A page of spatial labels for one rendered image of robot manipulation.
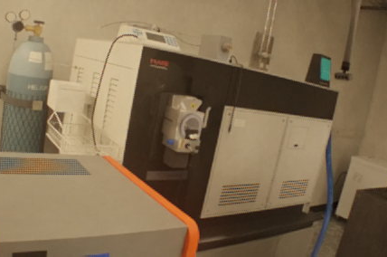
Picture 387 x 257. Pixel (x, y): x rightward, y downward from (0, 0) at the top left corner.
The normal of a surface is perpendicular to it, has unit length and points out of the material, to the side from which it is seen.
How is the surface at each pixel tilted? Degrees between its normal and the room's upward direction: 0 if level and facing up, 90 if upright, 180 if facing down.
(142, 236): 90
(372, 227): 90
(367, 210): 90
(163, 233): 90
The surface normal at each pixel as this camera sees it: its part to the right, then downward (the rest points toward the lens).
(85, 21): 0.56, 0.24
